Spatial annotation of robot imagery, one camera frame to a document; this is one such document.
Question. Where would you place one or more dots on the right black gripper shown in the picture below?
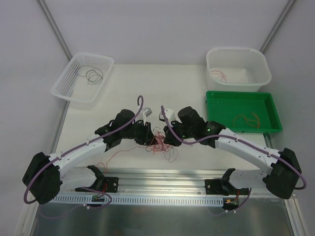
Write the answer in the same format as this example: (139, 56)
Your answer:
(170, 135)

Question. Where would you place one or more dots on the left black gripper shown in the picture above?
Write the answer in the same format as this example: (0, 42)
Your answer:
(146, 134)

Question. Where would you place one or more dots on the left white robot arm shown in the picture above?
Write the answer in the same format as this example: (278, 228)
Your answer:
(47, 175)

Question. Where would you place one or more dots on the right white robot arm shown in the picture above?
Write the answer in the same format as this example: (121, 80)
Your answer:
(276, 170)

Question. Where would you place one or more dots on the green plastic tray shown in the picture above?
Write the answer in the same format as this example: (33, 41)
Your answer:
(244, 112)

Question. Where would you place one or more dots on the white perforated plastic basket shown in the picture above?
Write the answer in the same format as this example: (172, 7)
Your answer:
(83, 79)

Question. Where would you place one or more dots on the white plastic tub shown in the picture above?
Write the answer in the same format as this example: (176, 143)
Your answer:
(236, 69)

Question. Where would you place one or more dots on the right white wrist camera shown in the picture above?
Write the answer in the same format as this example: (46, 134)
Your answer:
(169, 114)

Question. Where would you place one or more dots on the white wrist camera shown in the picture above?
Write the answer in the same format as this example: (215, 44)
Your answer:
(169, 114)
(144, 113)

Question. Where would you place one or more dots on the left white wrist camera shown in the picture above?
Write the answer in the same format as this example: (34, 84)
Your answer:
(144, 113)

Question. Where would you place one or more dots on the aluminium mounting rail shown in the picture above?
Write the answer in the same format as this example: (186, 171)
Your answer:
(152, 182)

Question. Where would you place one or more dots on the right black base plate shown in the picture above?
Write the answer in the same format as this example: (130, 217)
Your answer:
(216, 187)

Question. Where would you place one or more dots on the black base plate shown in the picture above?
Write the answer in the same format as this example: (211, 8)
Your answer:
(216, 187)
(110, 183)

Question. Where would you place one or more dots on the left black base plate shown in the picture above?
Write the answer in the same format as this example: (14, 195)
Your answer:
(110, 183)

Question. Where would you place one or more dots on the white slotted cable duct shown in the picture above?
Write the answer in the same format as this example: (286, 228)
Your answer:
(93, 199)

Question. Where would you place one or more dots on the left aluminium frame post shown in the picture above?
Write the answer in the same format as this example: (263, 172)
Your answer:
(51, 21)

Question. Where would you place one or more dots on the aluminium frame post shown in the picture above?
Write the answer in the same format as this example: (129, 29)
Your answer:
(51, 21)
(289, 5)

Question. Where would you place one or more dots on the right aluminium frame post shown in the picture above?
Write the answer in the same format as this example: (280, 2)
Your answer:
(289, 5)

